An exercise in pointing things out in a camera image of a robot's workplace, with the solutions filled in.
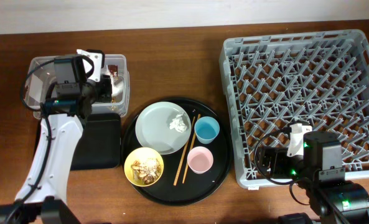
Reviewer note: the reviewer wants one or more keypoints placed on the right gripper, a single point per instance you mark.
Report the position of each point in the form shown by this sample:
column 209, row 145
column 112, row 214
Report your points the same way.
column 278, row 154

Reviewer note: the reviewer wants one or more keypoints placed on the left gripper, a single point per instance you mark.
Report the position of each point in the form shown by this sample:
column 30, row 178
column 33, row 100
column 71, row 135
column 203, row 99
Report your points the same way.
column 106, row 83

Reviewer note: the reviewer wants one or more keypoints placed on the brown gold snack wrapper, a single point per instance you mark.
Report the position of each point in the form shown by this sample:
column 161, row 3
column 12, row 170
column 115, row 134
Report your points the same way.
column 113, row 72

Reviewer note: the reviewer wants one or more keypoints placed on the grey round plate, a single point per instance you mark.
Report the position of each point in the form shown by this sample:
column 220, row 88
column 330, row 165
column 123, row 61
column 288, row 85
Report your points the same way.
column 152, row 127

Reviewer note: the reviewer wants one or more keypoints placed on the pink plastic cup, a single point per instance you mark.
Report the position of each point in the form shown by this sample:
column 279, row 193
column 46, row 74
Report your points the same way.
column 200, row 159

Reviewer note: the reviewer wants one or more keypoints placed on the light blue plastic cup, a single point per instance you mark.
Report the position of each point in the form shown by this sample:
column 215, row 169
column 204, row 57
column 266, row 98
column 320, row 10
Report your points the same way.
column 206, row 129

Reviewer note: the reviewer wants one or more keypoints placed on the white tissue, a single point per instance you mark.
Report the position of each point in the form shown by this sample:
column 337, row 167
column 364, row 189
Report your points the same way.
column 178, row 124

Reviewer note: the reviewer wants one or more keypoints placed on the yellow bowl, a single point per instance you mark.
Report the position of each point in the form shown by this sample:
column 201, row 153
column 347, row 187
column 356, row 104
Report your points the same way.
column 140, row 154

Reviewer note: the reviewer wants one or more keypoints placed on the wooden chopstick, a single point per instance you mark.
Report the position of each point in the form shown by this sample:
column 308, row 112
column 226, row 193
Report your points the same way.
column 191, row 147
column 182, row 156

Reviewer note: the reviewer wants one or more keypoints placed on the peanut shells and rice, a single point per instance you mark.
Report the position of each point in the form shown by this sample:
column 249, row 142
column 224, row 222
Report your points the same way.
column 146, row 171

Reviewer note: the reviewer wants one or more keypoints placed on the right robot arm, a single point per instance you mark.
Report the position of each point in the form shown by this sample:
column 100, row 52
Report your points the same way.
column 319, row 171

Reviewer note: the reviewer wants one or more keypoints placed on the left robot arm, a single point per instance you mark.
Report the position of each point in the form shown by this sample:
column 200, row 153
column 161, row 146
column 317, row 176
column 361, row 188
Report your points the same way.
column 68, row 101

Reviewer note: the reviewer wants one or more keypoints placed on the grey dishwasher rack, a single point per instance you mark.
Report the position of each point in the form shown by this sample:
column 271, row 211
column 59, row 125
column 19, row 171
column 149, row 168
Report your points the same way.
column 321, row 78

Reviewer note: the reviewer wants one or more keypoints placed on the black rectangular tray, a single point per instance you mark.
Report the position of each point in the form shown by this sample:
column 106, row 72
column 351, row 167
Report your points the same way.
column 92, row 145

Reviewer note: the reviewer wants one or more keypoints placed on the clear plastic storage bin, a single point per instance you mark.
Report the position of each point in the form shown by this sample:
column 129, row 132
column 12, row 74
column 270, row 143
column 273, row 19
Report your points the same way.
column 37, row 85

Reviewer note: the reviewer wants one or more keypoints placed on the round black serving tray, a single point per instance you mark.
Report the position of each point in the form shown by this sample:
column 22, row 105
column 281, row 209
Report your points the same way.
column 192, row 187

